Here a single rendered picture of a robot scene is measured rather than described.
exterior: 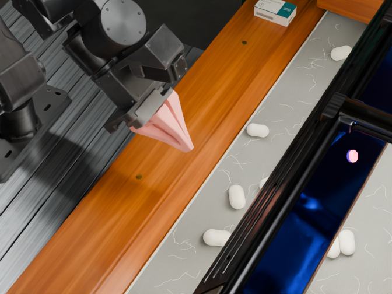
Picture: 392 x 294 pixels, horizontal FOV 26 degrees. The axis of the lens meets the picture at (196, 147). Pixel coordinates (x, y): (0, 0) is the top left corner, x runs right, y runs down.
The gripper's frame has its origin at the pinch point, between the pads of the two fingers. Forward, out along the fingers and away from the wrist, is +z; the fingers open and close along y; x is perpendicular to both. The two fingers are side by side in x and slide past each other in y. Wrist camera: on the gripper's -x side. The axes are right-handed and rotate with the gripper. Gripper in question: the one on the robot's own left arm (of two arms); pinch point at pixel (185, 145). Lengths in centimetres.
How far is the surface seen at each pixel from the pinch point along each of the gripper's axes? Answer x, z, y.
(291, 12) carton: 7.0, 2.8, 38.4
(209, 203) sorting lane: 6.9, 9.8, 1.3
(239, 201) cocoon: 2.9, 11.6, 2.2
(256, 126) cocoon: 5.6, 8.5, 15.6
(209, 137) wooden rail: 8.3, 4.6, 10.1
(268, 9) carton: 9.3, 0.0, 37.2
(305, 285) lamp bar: -31.9, 6.2, -23.8
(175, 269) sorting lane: 6.1, 10.7, -10.3
